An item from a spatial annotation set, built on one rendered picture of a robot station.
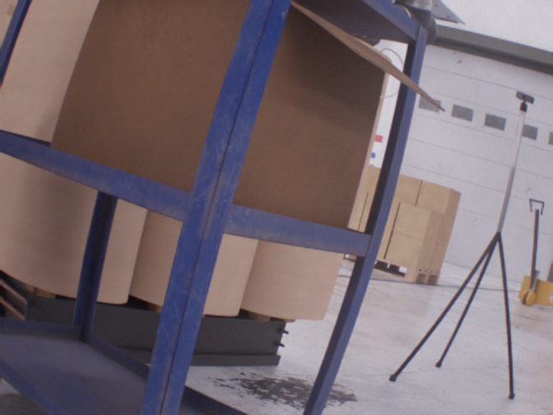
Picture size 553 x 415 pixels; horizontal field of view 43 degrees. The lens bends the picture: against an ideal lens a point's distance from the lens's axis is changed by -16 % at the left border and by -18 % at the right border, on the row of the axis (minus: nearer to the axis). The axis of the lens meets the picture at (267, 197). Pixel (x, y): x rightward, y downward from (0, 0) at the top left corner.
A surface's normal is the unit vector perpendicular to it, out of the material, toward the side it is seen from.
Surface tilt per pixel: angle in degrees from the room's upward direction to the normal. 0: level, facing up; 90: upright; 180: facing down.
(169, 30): 90
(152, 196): 90
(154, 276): 90
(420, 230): 90
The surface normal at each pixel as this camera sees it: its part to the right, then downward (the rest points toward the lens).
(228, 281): 0.76, 0.22
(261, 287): -0.02, 0.01
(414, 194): -0.55, -0.14
